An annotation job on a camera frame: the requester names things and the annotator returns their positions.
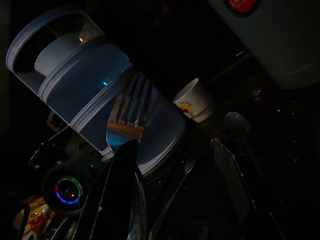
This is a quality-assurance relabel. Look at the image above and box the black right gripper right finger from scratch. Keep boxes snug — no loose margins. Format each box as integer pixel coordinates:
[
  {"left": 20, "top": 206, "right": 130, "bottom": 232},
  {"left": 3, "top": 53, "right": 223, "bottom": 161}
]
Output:
[{"left": 211, "top": 137, "right": 286, "bottom": 240}]

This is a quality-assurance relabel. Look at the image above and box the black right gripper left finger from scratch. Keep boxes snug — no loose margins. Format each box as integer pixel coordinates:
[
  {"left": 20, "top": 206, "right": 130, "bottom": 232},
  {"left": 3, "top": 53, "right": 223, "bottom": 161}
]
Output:
[{"left": 82, "top": 138, "right": 140, "bottom": 240}]

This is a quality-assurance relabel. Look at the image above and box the yellow red seasoning packet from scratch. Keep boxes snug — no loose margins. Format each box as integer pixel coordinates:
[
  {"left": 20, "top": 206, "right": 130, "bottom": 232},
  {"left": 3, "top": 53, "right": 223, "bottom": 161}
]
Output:
[{"left": 12, "top": 194, "right": 57, "bottom": 240}]

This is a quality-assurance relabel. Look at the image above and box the white cup with cartoon print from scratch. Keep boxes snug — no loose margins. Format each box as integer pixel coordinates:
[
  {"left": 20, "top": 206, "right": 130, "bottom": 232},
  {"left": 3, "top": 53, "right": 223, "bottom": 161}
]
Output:
[{"left": 172, "top": 77, "right": 216, "bottom": 123}]

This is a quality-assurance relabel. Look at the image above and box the stacked translucent plastic water container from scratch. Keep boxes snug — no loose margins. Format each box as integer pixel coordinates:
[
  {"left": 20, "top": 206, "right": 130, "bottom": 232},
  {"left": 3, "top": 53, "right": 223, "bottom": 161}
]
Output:
[{"left": 5, "top": 5, "right": 187, "bottom": 177}]

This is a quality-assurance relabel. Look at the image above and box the grey canister with red label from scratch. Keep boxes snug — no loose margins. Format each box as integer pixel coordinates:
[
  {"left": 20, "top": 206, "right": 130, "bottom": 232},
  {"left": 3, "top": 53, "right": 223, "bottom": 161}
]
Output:
[{"left": 207, "top": 0, "right": 320, "bottom": 90}]

